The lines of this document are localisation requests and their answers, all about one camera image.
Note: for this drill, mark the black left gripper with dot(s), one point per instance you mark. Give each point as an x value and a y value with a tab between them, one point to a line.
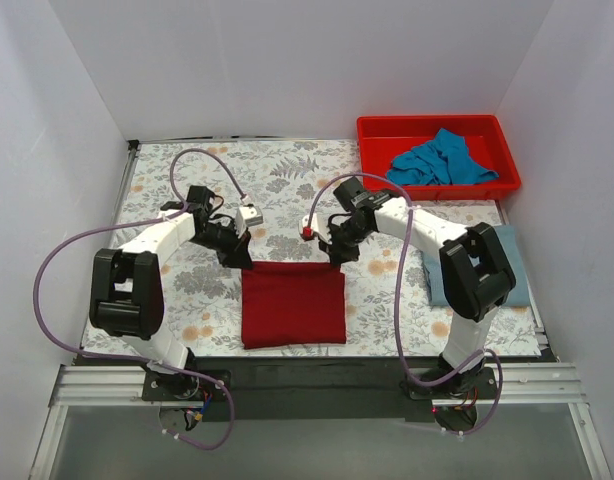
236	248

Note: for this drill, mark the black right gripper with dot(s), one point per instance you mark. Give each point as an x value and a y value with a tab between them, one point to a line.
340	247

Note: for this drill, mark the red t shirt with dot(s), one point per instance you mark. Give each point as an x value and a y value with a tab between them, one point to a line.
285	303

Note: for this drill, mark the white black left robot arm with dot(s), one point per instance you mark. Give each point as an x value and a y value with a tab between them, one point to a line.
127	299

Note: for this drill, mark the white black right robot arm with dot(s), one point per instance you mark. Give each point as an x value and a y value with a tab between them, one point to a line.
476	274

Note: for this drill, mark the floral patterned table mat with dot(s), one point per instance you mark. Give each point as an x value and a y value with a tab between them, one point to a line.
387	304

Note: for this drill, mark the red plastic bin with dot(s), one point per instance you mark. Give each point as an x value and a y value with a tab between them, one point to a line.
382	138

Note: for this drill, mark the teal crumpled t shirt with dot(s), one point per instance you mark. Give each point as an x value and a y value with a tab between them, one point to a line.
444	160

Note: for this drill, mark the folded grey-blue t shirt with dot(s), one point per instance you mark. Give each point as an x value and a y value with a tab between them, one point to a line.
517	298

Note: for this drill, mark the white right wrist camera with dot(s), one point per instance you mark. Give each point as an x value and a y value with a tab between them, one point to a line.
314	227

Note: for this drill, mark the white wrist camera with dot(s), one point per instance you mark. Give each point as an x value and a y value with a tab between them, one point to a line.
247	216
314	227

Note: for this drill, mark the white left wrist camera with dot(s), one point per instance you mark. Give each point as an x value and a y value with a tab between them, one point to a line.
247	216

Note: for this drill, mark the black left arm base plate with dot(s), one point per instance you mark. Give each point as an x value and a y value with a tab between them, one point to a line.
178	387

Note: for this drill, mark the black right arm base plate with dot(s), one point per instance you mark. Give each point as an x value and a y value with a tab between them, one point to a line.
479	383

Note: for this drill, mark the aluminium frame rail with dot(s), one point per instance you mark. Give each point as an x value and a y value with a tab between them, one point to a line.
523	383

